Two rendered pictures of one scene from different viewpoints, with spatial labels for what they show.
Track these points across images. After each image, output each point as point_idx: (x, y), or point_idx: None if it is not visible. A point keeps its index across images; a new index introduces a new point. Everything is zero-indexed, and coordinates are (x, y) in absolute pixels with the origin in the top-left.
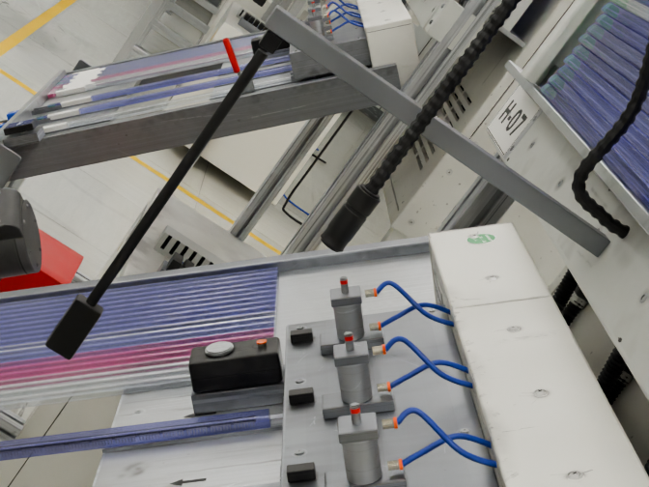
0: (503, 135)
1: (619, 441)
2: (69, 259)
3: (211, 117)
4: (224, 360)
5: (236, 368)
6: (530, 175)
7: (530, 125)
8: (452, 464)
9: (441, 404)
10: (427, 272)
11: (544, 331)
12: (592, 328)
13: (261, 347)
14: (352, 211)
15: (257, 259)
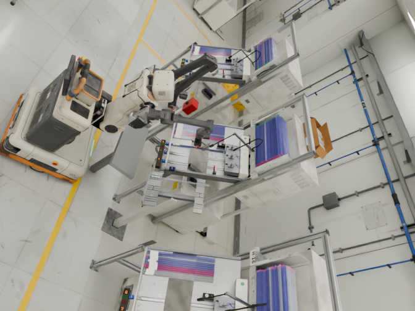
0: (251, 123)
1: (247, 169)
2: (197, 103)
3: (227, 137)
4: (220, 145)
5: (221, 146)
6: (251, 134)
7: (254, 126)
8: (236, 166)
9: (237, 159)
10: (239, 132)
11: (246, 155)
12: None
13: (223, 145)
14: (235, 149)
15: (223, 124)
